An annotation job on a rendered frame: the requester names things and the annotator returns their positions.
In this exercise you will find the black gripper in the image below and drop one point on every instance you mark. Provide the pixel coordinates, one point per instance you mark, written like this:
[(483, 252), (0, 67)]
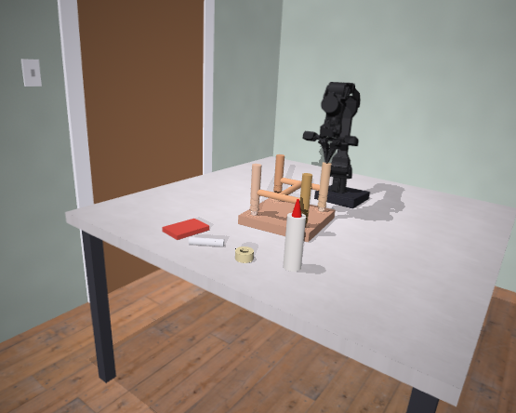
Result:
[(328, 151)]

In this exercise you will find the flat red rectangular block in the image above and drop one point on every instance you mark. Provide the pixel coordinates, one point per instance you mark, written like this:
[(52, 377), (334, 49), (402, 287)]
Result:
[(185, 228)]

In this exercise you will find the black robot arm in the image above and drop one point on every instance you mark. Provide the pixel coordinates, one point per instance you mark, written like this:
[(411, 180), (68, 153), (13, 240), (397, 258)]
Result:
[(335, 102)]

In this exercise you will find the brown wooden stool legs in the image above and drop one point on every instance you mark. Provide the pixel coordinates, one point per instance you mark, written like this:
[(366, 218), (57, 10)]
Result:
[(279, 195)]

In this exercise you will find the beige tape roll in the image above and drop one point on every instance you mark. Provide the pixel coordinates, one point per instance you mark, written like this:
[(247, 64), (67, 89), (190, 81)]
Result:
[(244, 254)]

